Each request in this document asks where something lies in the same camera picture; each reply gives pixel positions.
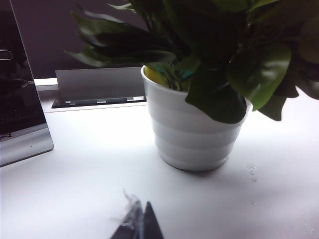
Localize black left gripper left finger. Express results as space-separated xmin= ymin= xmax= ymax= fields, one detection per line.
xmin=109 ymin=199 xmax=145 ymax=239

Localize yellow inner plant pot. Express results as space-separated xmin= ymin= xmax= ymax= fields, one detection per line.
xmin=144 ymin=65 xmax=173 ymax=88

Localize green leafy plant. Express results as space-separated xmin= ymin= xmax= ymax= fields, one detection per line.
xmin=64 ymin=0 xmax=319 ymax=125

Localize dark desk partition panel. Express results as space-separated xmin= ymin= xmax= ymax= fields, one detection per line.
xmin=11 ymin=0 xmax=150 ymax=79

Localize teal plant tag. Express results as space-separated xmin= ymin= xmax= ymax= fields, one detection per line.
xmin=154 ymin=65 xmax=194 ymax=81

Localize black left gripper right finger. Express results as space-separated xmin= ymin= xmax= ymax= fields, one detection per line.
xmin=143 ymin=201 xmax=165 ymax=239

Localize white ribbed plant pot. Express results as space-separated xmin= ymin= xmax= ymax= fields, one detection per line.
xmin=140 ymin=65 xmax=254 ymax=172

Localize grey desk cable box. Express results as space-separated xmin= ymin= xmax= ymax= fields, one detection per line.
xmin=51 ymin=66 xmax=148 ymax=109

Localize silver black computer monitor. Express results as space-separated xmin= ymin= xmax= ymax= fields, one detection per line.
xmin=0 ymin=0 xmax=55 ymax=167

